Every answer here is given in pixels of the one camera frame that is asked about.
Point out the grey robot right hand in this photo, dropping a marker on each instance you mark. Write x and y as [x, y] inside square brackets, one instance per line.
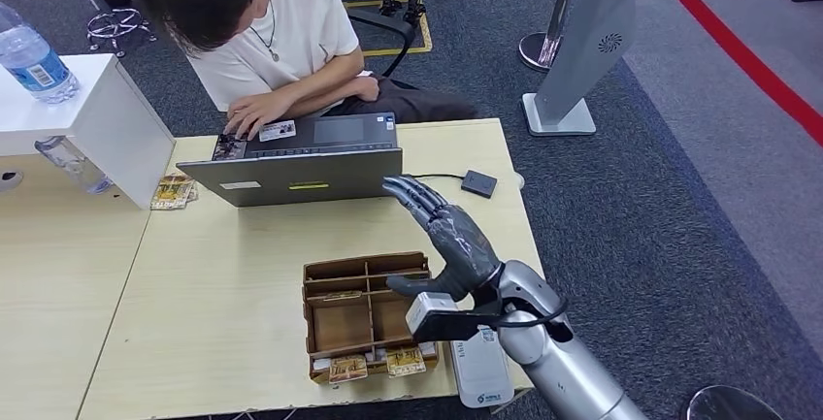
[463, 243]

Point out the person's right hand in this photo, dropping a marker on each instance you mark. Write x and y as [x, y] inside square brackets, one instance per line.
[366, 89]

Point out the person's left hand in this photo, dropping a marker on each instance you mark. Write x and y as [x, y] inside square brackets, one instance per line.
[257, 108]

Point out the white ID card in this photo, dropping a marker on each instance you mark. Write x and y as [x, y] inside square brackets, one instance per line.
[278, 130]

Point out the person's right forearm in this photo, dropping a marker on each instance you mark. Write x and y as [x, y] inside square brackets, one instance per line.
[328, 103]

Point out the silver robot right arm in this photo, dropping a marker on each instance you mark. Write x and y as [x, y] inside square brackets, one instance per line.
[566, 372]

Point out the person's left forearm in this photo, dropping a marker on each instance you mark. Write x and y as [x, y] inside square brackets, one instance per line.
[321, 83]

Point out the person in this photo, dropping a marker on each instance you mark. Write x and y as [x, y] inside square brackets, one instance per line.
[302, 25]

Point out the white card reader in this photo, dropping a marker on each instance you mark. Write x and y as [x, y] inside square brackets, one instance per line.
[479, 375]

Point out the yellow floor tape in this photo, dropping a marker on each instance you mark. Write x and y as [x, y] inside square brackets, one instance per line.
[389, 52]

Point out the black smartphone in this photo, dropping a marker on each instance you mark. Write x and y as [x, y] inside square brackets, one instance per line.
[226, 150]

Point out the small black USB device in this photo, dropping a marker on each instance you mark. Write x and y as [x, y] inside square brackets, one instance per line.
[479, 184]

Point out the black office chair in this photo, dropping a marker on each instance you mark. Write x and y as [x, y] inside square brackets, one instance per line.
[386, 22]

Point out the grey laptop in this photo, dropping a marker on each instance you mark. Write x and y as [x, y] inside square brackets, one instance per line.
[289, 179]

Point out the white round object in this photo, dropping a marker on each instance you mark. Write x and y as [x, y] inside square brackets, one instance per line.
[519, 180]

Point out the brown cardboard organizer box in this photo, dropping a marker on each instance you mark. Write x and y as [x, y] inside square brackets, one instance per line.
[350, 324]

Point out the white desk shelf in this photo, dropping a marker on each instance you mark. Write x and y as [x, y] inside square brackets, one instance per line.
[96, 115]

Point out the clear plastic bottle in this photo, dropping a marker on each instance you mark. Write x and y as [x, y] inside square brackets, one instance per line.
[74, 163]

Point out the grey kiosk stand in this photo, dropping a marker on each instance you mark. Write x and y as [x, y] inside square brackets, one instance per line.
[579, 51]

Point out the water bottle blue label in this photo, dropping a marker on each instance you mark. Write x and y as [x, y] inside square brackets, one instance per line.
[35, 64]

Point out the round glossy dark disc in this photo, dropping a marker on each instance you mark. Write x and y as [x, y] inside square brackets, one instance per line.
[733, 407]

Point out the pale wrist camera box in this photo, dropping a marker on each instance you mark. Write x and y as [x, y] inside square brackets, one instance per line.
[424, 308]

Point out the black camera bracket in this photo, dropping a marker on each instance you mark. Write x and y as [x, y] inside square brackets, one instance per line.
[450, 327]

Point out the chrome stanchion post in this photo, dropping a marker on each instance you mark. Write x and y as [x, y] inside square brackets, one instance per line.
[540, 51]

